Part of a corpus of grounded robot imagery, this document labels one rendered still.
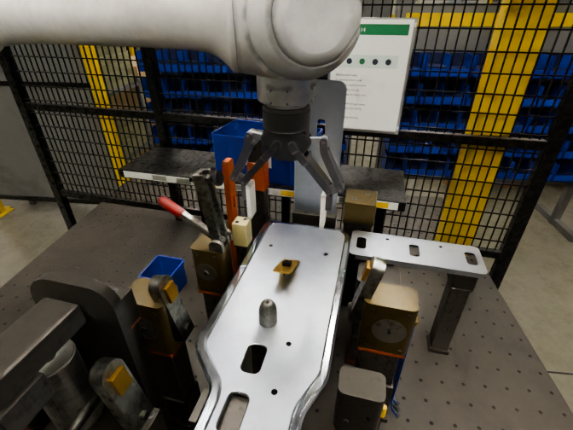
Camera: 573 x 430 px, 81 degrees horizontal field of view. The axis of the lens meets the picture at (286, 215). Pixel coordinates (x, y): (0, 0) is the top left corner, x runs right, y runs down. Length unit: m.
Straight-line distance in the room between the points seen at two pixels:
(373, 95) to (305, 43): 0.80
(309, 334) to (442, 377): 0.47
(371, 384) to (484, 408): 0.45
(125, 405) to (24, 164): 2.87
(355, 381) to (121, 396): 0.32
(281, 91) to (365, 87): 0.60
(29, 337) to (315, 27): 0.40
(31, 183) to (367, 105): 2.80
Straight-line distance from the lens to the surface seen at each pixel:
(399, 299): 0.63
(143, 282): 0.64
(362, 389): 0.57
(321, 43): 0.30
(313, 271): 0.72
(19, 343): 0.45
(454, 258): 0.84
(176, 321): 0.62
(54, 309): 0.47
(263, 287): 0.68
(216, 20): 0.35
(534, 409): 1.04
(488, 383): 1.03
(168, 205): 0.72
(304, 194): 0.90
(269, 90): 0.51
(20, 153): 3.26
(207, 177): 0.64
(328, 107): 0.81
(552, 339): 2.33
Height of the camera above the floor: 1.47
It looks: 31 degrees down
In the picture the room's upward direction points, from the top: straight up
